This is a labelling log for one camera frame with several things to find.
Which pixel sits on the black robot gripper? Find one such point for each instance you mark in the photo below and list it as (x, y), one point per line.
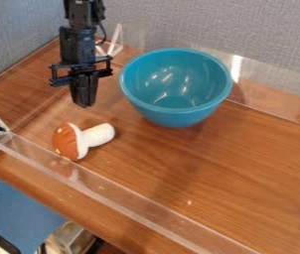
(80, 61)

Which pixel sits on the brown and white toy mushroom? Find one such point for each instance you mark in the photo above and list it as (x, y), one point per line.
(73, 142)

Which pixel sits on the blue plastic bowl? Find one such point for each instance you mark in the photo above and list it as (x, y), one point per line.
(176, 85)

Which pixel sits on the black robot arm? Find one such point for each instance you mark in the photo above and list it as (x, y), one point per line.
(85, 14)

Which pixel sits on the clear acrylic front barrier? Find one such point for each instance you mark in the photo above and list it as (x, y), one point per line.
(156, 216)

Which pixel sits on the metal frame under table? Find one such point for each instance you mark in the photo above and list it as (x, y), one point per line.
(72, 239)

